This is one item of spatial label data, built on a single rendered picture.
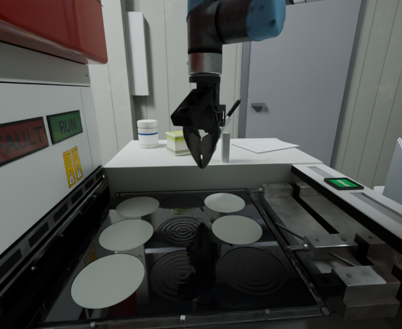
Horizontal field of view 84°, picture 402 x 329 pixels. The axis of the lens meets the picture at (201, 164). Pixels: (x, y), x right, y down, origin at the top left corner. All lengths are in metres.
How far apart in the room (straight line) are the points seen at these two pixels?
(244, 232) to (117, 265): 0.23
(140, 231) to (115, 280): 0.12
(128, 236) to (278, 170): 0.44
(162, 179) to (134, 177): 0.08
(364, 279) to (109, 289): 0.36
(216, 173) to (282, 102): 1.91
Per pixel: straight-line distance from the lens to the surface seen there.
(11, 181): 0.38
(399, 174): 0.95
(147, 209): 0.54
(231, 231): 0.46
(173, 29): 2.36
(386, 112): 3.23
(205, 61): 0.50
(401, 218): 0.52
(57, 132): 0.46
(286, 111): 2.51
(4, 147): 0.36
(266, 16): 0.45
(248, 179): 0.66
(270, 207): 0.61
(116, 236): 0.47
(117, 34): 2.19
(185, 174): 0.63
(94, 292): 0.38
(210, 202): 0.56
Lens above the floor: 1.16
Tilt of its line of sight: 18 degrees down
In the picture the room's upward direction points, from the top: straight up
